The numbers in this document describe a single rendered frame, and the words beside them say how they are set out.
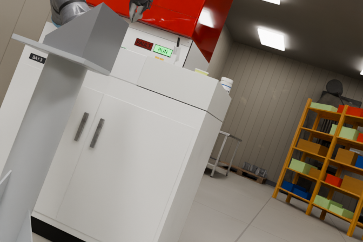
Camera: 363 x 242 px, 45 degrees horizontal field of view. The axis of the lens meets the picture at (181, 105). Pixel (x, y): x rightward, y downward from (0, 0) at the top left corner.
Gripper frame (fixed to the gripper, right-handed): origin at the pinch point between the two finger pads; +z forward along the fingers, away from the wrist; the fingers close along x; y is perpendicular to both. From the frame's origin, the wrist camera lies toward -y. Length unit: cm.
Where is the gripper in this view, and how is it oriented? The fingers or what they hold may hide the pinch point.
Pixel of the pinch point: (132, 19)
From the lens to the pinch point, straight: 212.4
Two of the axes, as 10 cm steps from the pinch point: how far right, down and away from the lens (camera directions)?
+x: -9.1, -3.4, 2.3
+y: 2.1, 1.1, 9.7
